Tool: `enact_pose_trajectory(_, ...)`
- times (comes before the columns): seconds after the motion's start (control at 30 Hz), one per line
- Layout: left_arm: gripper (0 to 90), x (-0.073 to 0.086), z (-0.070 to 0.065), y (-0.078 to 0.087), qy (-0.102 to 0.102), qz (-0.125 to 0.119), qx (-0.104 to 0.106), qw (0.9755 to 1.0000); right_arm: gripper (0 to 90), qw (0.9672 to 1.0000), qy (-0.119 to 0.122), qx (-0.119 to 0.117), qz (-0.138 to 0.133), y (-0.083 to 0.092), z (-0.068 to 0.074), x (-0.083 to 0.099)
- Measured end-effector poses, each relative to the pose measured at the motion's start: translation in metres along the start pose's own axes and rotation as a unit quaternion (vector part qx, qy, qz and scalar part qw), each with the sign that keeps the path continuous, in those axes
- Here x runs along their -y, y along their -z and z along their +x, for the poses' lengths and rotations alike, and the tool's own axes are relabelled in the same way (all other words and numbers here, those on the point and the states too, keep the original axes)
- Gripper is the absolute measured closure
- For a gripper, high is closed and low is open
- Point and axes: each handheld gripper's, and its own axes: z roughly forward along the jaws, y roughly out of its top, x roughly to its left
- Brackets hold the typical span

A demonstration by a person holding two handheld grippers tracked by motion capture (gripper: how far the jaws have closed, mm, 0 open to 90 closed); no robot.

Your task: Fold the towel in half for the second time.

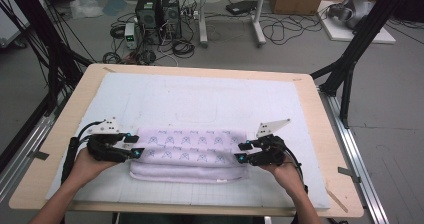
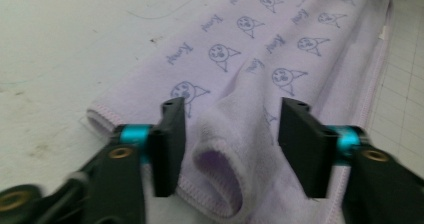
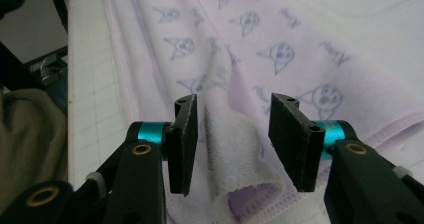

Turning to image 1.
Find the black metal frame stand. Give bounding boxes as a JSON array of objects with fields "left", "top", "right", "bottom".
[
  {"left": 309, "top": 0, "right": 415, "bottom": 130},
  {"left": 0, "top": 0, "right": 95, "bottom": 116}
]

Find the black cable tangle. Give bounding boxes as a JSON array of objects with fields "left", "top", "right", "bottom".
[{"left": 259, "top": 12, "right": 332, "bottom": 47}]

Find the white floor board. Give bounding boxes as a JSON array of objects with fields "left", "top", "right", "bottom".
[{"left": 317, "top": 0, "right": 397, "bottom": 45}]

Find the aluminium rail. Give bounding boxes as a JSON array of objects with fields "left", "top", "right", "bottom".
[
  {"left": 319, "top": 89, "right": 391, "bottom": 224},
  {"left": 0, "top": 93, "right": 68, "bottom": 202}
]

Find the large black computer tower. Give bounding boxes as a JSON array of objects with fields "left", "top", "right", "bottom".
[{"left": 134, "top": 0, "right": 163, "bottom": 46}]

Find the lilac printed towel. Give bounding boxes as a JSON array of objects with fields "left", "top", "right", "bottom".
[{"left": 128, "top": 127, "right": 251, "bottom": 185}]

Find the teal floor sheet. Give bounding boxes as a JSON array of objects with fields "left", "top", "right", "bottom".
[{"left": 102, "top": 0, "right": 129, "bottom": 17}]

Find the white power supply box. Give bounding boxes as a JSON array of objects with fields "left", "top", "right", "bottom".
[{"left": 124, "top": 22, "right": 138, "bottom": 50}]

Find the thin wooden stick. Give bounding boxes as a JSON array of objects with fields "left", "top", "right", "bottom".
[{"left": 324, "top": 186, "right": 350, "bottom": 214}]

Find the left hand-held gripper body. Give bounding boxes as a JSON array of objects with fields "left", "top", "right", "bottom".
[{"left": 86, "top": 116, "right": 133, "bottom": 164}]

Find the clear plastic bag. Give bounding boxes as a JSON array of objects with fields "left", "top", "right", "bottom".
[{"left": 69, "top": 0, "right": 105, "bottom": 20}]

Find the person's dark clothing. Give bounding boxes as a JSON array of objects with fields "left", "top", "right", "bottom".
[{"left": 120, "top": 213, "right": 264, "bottom": 224}]

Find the white foam mat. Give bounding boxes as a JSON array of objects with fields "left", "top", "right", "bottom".
[{"left": 44, "top": 72, "right": 332, "bottom": 210}]

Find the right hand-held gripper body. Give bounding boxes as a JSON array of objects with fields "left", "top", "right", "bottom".
[{"left": 249, "top": 118, "right": 292, "bottom": 167}]

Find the black flat device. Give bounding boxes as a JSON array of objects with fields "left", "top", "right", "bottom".
[{"left": 225, "top": 0, "right": 258, "bottom": 16}]

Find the slim black computer tower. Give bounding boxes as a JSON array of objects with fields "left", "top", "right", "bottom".
[{"left": 161, "top": 0, "right": 183, "bottom": 40}]

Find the person's left hand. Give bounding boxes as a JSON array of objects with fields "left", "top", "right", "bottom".
[{"left": 67, "top": 146, "right": 118, "bottom": 192}]

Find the grey helmet-like device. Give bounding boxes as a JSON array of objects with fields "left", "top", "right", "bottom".
[{"left": 327, "top": 0, "right": 376, "bottom": 30}]

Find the grey tape piece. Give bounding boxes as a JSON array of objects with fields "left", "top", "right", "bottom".
[
  {"left": 28, "top": 149, "right": 51, "bottom": 161},
  {"left": 337, "top": 166, "right": 362, "bottom": 184}
]

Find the coiled black cable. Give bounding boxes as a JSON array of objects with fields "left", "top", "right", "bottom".
[{"left": 171, "top": 38, "right": 196, "bottom": 59}]

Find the white desk leg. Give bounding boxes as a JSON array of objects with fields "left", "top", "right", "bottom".
[
  {"left": 197, "top": 0, "right": 210, "bottom": 48},
  {"left": 251, "top": 0, "right": 268, "bottom": 48}
]

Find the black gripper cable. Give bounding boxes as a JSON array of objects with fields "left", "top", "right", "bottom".
[
  {"left": 282, "top": 146, "right": 310, "bottom": 196},
  {"left": 60, "top": 119, "right": 105, "bottom": 186}
]

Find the person's right hand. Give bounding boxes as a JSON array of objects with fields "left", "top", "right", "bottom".
[{"left": 262, "top": 161, "right": 307, "bottom": 199}]

